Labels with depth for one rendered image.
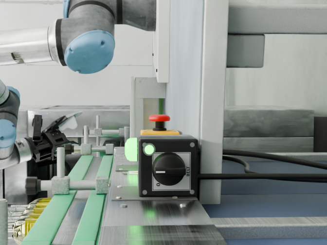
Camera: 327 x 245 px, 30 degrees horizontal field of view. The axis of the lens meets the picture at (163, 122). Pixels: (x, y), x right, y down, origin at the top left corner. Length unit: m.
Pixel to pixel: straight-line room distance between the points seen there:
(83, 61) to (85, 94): 3.70
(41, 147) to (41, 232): 1.26
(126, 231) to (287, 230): 0.19
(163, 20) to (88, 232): 0.81
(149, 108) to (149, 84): 0.06
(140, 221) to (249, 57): 0.32
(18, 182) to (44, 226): 1.72
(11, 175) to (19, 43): 1.04
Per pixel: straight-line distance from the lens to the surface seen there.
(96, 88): 5.16
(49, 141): 1.98
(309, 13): 0.90
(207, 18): 0.83
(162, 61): 1.46
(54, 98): 5.19
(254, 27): 0.88
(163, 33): 1.45
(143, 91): 1.60
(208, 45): 0.83
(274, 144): 2.49
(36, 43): 1.50
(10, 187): 2.48
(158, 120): 1.12
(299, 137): 2.51
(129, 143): 1.12
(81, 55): 1.46
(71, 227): 0.76
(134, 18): 1.57
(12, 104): 1.92
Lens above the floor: 0.85
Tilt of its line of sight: 3 degrees down
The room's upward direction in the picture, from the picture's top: 90 degrees counter-clockwise
